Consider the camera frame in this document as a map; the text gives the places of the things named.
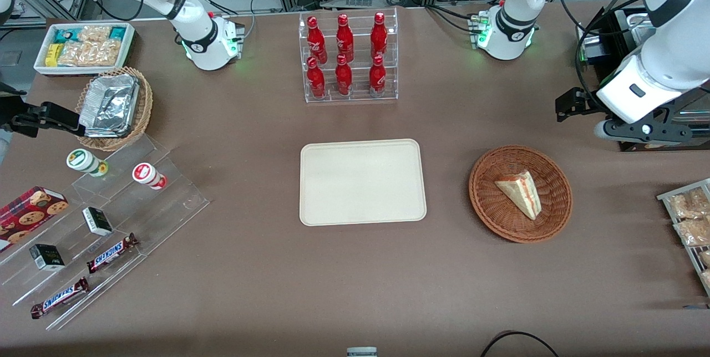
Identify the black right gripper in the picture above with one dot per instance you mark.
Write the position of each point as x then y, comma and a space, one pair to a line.
29, 118

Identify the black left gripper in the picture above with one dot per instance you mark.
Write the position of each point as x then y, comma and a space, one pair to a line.
586, 100

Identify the triangle sandwich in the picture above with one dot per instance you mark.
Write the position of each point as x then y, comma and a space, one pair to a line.
521, 193

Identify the silver foil tray stack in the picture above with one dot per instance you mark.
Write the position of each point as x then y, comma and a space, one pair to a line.
111, 105

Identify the wicker basket with foil trays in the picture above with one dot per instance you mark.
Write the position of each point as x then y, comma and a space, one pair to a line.
144, 102

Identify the round brown wicker basket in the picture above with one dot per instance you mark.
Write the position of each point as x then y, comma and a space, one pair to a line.
493, 207

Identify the snack tray at right edge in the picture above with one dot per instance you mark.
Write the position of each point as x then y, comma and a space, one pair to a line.
665, 197

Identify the beige plastic tray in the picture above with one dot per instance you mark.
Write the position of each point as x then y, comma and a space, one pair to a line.
360, 182

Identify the green lid cup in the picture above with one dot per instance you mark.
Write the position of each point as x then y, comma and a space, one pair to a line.
83, 160

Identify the yellow snack packet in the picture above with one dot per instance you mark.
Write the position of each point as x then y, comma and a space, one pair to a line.
52, 55

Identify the clear cracker packet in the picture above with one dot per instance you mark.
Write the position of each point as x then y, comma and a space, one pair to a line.
94, 33
89, 53

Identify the teal snack packet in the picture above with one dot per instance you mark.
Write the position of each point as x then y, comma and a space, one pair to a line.
117, 32
65, 34

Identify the red cookie box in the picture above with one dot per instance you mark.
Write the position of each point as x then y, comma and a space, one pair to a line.
28, 213

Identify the white snack bin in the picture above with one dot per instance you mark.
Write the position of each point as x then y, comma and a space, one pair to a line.
128, 41

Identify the red lid cup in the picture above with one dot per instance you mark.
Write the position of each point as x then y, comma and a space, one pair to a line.
147, 174

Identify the small black carton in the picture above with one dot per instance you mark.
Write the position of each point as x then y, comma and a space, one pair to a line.
47, 257
97, 221

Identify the clear acrylic stepped shelf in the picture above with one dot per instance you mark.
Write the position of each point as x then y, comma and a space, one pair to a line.
161, 213

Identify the Snickers bar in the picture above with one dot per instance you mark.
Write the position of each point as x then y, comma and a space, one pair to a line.
58, 297
111, 253

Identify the clear biscuit packet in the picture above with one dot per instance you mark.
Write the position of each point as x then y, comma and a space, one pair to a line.
696, 232
706, 279
705, 258
690, 204

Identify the red cola bottle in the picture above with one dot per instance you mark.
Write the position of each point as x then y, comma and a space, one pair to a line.
377, 77
316, 35
343, 77
315, 80
344, 35
379, 32

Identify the clear acrylic bottle rack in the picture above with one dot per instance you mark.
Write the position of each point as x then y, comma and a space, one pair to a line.
358, 77

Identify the grey device edge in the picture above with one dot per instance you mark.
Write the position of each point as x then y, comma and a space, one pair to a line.
361, 352

